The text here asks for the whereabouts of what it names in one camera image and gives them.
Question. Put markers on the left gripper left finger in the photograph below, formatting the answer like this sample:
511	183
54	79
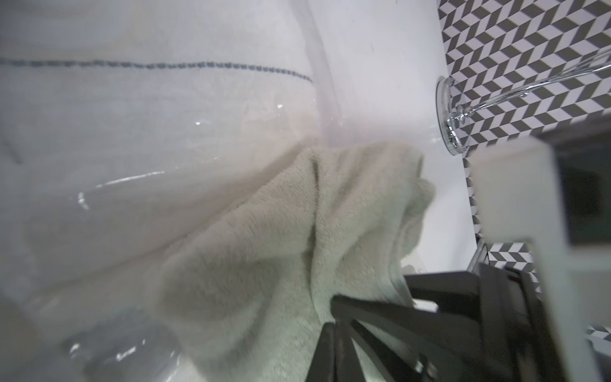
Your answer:
322	366

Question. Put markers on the pale green cloth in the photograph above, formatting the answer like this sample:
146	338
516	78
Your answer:
248	294

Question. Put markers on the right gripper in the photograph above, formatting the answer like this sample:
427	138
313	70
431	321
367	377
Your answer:
513	342

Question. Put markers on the clear plastic vacuum bag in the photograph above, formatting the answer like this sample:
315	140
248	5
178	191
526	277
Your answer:
99	327

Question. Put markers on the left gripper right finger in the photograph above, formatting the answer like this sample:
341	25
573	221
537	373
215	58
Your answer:
348	366

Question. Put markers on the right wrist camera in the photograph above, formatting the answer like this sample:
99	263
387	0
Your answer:
552	192

